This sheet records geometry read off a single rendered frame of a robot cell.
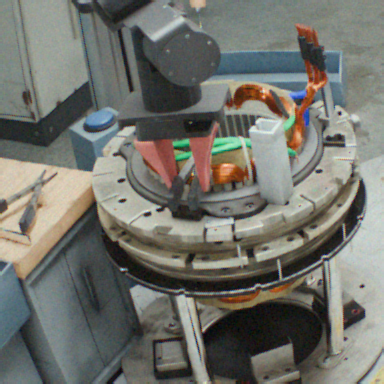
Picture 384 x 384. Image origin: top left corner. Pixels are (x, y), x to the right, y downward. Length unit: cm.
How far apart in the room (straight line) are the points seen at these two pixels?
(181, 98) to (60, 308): 42
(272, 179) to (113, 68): 59
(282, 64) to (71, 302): 49
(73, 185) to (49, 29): 229
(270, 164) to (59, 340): 38
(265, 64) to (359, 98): 207
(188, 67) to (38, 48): 266
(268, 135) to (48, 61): 254
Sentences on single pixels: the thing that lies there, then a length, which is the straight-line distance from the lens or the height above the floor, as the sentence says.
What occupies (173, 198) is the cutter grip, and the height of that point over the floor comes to 118.
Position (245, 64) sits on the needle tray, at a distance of 170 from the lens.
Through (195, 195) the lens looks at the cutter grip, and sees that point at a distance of 115.
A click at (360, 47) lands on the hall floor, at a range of 413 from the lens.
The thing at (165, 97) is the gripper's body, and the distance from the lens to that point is 111.
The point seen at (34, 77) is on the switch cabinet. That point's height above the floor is 28.
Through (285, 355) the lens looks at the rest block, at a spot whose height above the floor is 85.
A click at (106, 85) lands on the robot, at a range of 180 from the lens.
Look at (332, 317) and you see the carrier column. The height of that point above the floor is 88.
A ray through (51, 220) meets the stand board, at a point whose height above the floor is 106.
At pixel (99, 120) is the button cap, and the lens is 162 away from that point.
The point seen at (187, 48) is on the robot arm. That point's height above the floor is 136.
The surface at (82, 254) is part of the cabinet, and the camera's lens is 146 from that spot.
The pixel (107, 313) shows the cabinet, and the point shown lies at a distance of 153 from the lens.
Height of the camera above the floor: 179
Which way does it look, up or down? 32 degrees down
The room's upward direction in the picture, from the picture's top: 12 degrees counter-clockwise
